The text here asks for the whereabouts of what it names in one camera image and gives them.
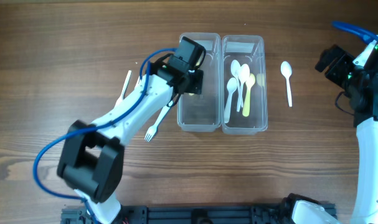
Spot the left blue cable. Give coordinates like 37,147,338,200
32,47,179,224

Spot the yellow plastic fork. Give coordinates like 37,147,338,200
189,50,206,95

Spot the left clear plastic container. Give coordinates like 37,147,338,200
177,32,222,132

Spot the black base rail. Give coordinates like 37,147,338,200
60,203,338,224

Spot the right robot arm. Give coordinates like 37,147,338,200
315,40,378,223

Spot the right clear plastic container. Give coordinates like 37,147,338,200
221,35,268,135

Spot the clear plastic container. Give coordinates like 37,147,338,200
221,35,268,135
177,32,222,132

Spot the light blue plastic fork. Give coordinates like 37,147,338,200
144,101,173,142

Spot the yellow plastic spoon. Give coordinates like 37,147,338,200
242,73,256,117

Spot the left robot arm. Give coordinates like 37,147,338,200
57,37,206,223

